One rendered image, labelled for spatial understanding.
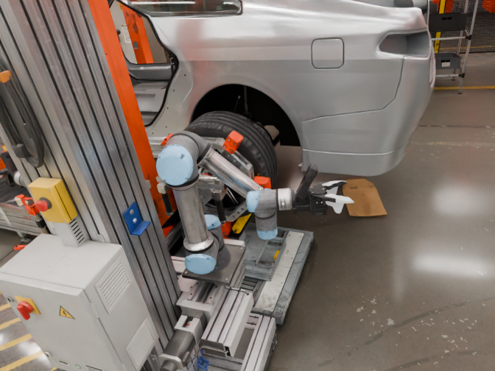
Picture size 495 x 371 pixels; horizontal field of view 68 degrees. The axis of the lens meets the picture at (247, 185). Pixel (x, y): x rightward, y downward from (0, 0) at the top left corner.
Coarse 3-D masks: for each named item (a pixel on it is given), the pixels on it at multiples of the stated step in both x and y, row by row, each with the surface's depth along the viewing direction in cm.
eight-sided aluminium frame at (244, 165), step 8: (216, 144) 197; (224, 152) 198; (232, 160) 199; (240, 160) 199; (240, 168) 200; (248, 168) 199; (248, 176) 201; (208, 208) 233; (216, 208) 232; (240, 208) 216; (232, 216) 222
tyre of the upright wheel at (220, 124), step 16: (224, 112) 217; (192, 128) 208; (208, 128) 204; (224, 128) 201; (240, 128) 206; (256, 128) 214; (240, 144) 202; (256, 144) 206; (272, 144) 220; (256, 160) 203; (272, 160) 217; (272, 176) 218
